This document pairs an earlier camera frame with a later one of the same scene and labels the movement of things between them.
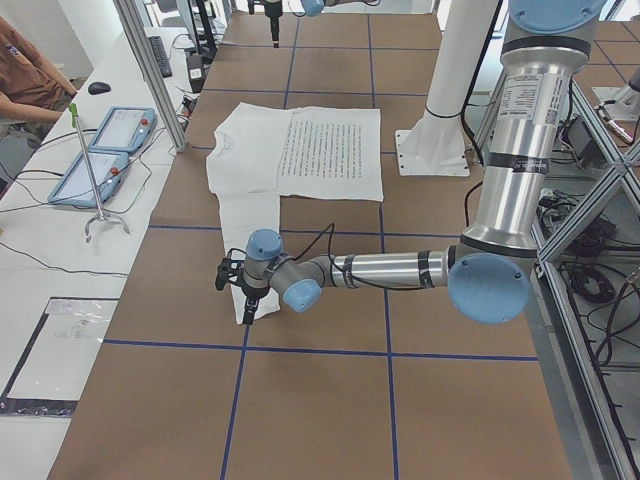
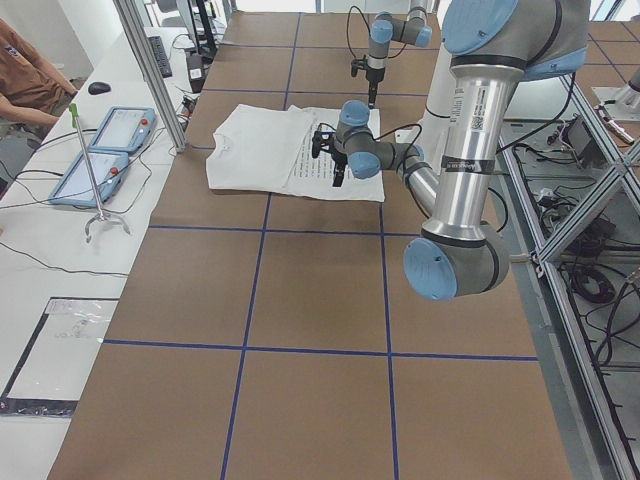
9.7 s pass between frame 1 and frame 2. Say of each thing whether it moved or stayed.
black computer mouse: stayed
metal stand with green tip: stayed
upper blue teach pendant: stayed
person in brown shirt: stayed
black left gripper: moved
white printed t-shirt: moved
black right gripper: moved
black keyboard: stayed
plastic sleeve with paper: stayed
